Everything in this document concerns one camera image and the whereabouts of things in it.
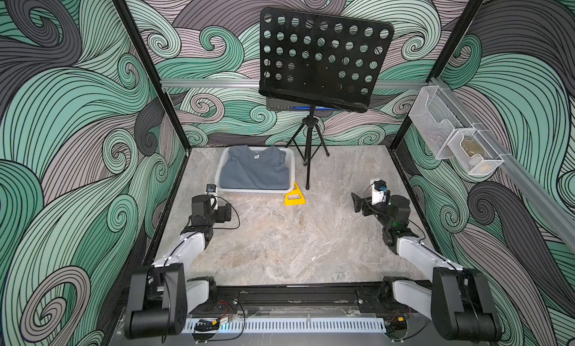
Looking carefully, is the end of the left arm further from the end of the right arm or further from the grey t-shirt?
the end of the right arm

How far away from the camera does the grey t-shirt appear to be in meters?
0.96

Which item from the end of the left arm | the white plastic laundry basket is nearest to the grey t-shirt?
the white plastic laundry basket

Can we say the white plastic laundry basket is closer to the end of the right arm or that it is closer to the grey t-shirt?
the grey t-shirt

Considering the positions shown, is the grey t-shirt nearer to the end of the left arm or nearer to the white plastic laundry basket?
the white plastic laundry basket

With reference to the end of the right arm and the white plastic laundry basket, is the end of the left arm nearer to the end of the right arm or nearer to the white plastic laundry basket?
the white plastic laundry basket
